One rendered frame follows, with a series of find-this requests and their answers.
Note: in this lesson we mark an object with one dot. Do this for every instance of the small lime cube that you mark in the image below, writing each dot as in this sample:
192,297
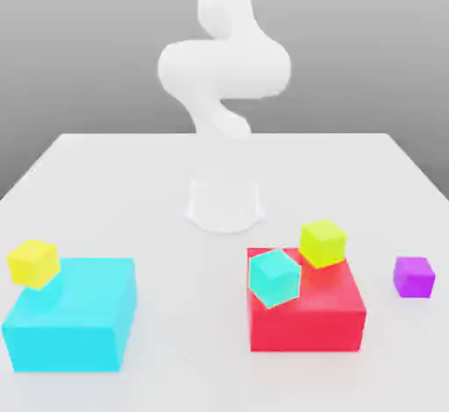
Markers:
322,243

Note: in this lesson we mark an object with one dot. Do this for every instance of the small turquoise cube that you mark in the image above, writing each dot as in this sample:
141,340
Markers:
274,277

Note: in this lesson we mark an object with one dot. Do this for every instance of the small yellow cube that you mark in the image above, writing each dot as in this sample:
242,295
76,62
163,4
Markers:
32,264

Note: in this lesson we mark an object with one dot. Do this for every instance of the large red box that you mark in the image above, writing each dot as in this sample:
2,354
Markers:
315,321

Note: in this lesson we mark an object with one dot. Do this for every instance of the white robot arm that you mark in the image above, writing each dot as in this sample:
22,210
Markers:
224,68

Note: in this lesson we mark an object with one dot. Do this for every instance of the small purple cube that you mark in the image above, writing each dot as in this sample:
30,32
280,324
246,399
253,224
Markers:
414,277

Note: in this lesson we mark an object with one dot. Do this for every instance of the large cyan box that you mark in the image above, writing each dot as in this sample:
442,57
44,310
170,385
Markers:
73,321

